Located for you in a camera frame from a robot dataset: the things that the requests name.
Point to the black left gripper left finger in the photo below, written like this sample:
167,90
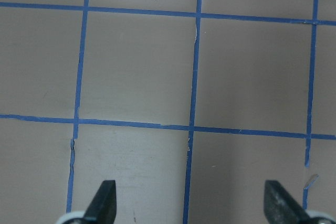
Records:
103,207

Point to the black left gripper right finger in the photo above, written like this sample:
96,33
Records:
281,208

